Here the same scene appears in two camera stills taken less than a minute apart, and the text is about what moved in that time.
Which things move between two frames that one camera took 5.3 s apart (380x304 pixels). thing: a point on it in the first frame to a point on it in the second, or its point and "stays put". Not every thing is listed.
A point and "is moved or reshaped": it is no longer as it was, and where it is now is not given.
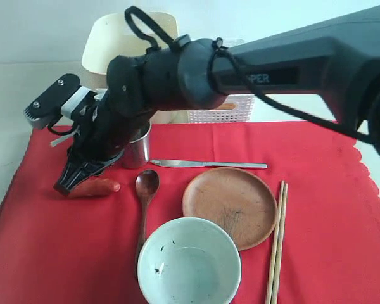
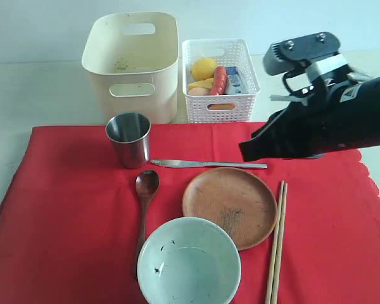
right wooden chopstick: x=279 y=249 stays put
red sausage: x=96 y=187 is moved or reshaped
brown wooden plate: x=240 y=199 stays put
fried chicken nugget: x=227 y=106 stays put
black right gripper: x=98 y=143 to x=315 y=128
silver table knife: x=187 y=163 stays put
